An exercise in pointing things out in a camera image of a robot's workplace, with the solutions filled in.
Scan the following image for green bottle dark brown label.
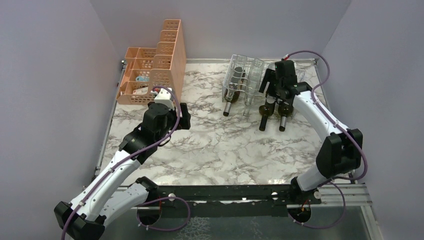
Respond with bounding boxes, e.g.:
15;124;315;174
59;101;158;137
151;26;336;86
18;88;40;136
278;102;294;132

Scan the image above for green wine bottle white label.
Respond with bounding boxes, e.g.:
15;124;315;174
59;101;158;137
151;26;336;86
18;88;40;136
258;96;276;132

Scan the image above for green bottle grey foil neck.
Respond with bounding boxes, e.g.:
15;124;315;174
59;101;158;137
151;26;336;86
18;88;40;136
223;86;240;117

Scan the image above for clear square glass bottle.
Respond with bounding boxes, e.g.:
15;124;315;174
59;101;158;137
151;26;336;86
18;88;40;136
228;54;247;91

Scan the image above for clear tall glass bottle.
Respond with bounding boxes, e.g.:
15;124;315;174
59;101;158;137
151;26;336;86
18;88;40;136
246;58;265;93

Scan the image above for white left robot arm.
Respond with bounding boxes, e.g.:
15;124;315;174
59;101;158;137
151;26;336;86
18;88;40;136
54;103;191;240

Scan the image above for pink plastic organizer basket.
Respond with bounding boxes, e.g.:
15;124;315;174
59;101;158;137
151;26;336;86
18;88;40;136
116;19;187;105

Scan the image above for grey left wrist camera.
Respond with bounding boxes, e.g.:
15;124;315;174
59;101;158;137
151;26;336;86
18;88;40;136
151;88;175;110

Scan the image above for black metal base rail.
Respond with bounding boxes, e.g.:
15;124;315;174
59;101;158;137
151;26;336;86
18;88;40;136
125;183;322;220

